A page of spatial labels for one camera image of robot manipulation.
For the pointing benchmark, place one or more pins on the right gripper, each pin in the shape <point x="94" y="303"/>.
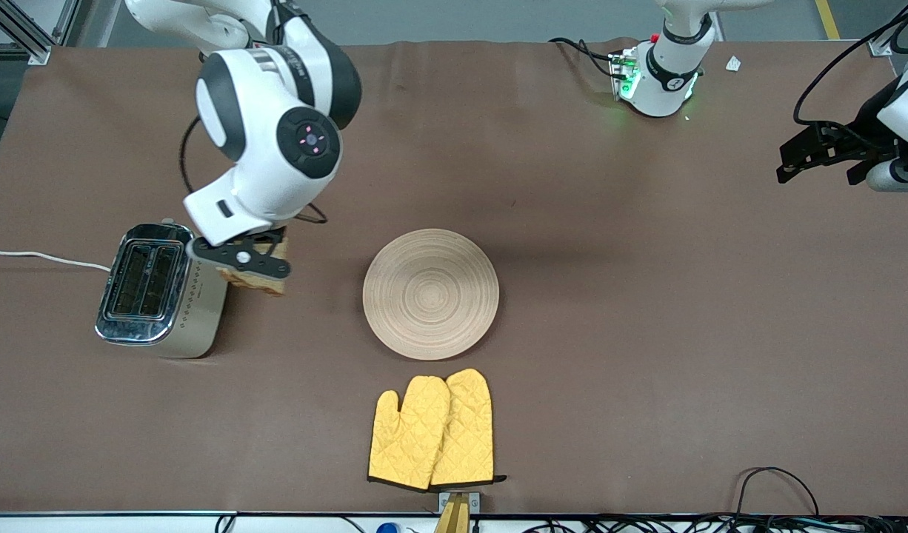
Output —
<point x="277" y="233"/>

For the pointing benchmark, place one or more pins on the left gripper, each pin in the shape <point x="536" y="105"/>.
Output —
<point x="863" y="123"/>

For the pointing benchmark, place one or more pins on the brown bread slice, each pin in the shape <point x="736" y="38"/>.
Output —
<point x="258" y="283"/>

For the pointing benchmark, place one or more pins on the round wooden plate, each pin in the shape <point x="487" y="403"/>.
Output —
<point x="430" y="295"/>

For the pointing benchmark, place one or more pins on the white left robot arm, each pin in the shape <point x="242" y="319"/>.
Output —
<point x="661" y="89"/>

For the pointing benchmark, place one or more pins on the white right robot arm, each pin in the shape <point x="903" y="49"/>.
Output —
<point x="276" y="89"/>

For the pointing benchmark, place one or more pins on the cream and chrome toaster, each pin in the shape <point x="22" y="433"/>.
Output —
<point x="198" y="329"/>

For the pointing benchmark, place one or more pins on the white paper scrap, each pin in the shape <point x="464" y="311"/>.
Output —
<point x="733" y="64"/>

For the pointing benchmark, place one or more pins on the yellow quilted oven mitt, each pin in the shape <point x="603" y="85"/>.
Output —
<point x="406" y="437"/>
<point x="469" y="429"/>

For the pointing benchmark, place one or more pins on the tan wooden bar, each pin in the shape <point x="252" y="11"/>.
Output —
<point x="454" y="518"/>

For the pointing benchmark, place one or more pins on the aluminium frame profile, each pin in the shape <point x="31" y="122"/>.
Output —
<point x="879" y="47"/>
<point x="38" y="54"/>

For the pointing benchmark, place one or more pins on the small metal bracket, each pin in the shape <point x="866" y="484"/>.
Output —
<point x="475" y="502"/>

